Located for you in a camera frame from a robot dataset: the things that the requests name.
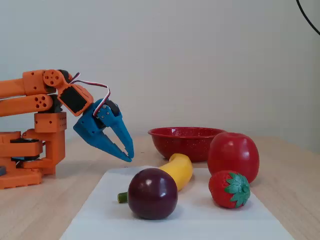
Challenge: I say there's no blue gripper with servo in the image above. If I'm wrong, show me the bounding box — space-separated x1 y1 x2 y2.
73 98 135 163

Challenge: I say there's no yellow toy banana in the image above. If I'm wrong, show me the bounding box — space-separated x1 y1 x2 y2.
117 153 194 204

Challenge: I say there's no orange robot base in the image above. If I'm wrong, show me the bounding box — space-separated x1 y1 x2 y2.
0 131 45 190

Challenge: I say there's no red speckled bowl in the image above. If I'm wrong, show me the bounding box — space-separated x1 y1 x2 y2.
147 126 228 163

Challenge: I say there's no dark purple toy plum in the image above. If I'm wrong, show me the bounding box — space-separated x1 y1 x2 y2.
127 167 179 220

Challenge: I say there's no white paper sheet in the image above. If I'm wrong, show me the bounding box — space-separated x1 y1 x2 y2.
59 165 296 240

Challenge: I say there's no red toy strawberry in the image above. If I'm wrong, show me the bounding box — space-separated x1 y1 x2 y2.
208 170 251 209

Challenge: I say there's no red toy apple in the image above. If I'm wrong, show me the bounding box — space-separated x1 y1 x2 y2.
207 132 260 185

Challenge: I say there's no white red black servo cable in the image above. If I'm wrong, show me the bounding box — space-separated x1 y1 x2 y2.
69 72 111 117

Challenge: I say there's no thin black cable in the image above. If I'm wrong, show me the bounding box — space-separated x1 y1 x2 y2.
296 0 320 36

